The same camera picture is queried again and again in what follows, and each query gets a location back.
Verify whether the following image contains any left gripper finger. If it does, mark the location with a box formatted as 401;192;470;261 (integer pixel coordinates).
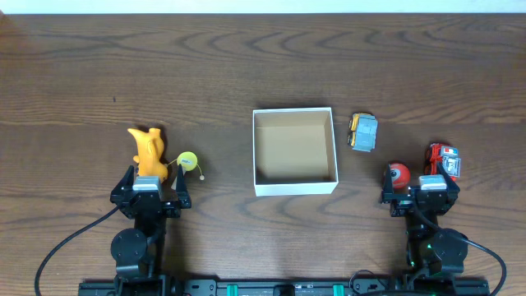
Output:
175;164;188;200
116;165;135;190

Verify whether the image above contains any red eyeball toy ball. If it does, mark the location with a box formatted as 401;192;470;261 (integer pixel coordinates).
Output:
390;163;411;189

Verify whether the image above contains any red toy fire truck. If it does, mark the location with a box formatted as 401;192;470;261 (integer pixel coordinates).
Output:
424;143;461;181

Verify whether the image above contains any yellow yo-yo with string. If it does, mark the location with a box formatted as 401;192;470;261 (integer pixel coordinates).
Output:
166;151;205;181

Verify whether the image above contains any orange rubber animal toy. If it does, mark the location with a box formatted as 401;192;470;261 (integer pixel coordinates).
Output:
127;127;168;183

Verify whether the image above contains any yellow grey toy truck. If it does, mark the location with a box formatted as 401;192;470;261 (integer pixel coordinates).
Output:
348;113;378;152

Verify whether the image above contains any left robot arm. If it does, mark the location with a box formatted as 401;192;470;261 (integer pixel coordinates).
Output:
110;166;191;296

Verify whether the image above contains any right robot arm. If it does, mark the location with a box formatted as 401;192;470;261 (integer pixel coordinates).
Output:
381;164;468;295

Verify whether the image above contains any white cardboard box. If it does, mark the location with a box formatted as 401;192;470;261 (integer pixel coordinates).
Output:
252;107;339;197

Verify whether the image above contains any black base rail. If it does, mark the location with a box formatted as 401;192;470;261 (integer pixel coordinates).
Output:
78;277;490;296

